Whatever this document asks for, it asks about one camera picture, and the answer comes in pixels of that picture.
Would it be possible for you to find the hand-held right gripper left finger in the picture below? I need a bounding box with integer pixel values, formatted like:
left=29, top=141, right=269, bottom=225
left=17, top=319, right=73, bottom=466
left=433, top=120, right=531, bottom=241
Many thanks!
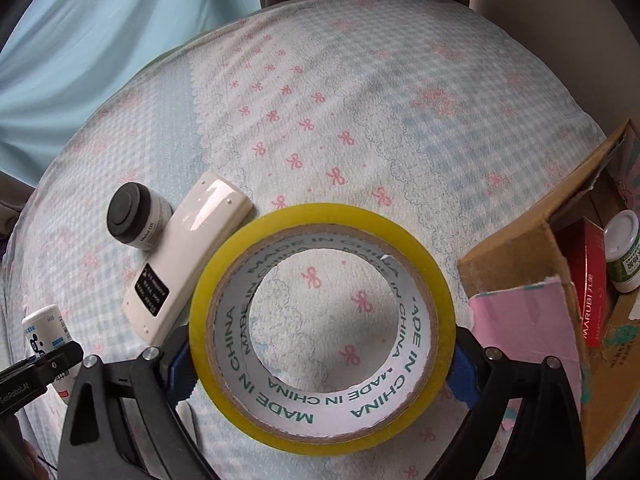
left=58, top=328, right=217, bottom=480

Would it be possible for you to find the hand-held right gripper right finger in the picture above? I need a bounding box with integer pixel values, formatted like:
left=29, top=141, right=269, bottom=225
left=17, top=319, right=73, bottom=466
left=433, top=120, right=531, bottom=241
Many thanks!
left=426, top=327, right=586, bottom=480

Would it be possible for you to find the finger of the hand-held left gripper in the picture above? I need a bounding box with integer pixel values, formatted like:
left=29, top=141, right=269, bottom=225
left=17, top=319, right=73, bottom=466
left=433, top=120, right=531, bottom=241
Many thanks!
left=0, top=341, right=84, bottom=417

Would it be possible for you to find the white bottle with blue print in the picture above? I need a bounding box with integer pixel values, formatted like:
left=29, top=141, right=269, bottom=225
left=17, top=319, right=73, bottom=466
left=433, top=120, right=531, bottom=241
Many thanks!
left=21, top=304, right=76, bottom=406

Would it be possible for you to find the cardboard box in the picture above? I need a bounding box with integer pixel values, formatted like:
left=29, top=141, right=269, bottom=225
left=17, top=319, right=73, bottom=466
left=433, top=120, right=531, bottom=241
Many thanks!
left=457, top=119, right=640, bottom=473

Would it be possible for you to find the yellow packing tape roll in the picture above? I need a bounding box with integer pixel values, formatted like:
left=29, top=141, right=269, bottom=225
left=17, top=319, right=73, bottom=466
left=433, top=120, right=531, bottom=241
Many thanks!
left=189, top=204, right=457, bottom=457

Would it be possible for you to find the white remote control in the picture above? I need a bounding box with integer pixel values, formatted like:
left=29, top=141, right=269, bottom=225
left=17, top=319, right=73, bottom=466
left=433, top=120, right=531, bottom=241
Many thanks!
left=122, top=171, right=252, bottom=347

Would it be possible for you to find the red box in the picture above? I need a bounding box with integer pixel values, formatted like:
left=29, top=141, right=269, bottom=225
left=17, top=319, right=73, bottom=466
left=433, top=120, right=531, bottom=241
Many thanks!
left=566, top=217, right=608, bottom=350

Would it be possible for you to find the small jar with black lid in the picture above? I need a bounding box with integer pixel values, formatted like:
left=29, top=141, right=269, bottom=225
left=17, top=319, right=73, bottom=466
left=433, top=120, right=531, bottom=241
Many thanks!
left=107, top=181, right=173, bottom=251

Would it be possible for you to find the white bottle with green label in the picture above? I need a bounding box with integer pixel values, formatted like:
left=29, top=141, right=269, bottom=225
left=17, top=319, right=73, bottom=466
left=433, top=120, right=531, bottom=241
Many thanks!
left=602, top=209, right=640, bottom=294

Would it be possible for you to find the checked bed sheet with bows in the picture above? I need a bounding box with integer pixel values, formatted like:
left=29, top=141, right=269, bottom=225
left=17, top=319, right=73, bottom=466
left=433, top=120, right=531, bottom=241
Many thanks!
left=0, top=0, right=608, bottom=480

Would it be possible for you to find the light blue pillow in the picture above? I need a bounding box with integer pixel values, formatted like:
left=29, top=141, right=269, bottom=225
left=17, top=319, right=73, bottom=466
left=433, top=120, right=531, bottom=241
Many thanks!
left=0, top=0, right=266, bottom=188

